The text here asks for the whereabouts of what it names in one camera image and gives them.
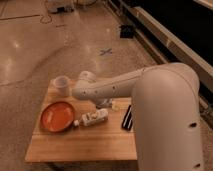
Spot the translucent yellowish gripper finger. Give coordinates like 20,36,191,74
111,101,121,111

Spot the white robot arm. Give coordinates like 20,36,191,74
72,63,205,171

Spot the black white striped block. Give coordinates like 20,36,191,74
121,106,132,131

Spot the white bottle with label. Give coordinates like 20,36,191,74
74,108,109,127

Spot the white plastic cup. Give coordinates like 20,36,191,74
53,76,70,97

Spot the orange round plate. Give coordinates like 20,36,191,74
40,101,75,132

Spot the black box on floor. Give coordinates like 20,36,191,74
120,25,134,38

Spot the grey device with cables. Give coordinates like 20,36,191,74
40,0,78,24

